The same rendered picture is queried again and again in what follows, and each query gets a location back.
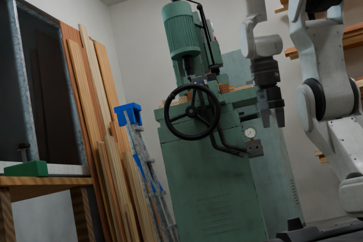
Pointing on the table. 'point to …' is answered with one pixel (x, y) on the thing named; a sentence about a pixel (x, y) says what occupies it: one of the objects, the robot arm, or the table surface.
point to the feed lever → (208, 44)
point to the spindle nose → (188, 65)
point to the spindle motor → (180, 30)
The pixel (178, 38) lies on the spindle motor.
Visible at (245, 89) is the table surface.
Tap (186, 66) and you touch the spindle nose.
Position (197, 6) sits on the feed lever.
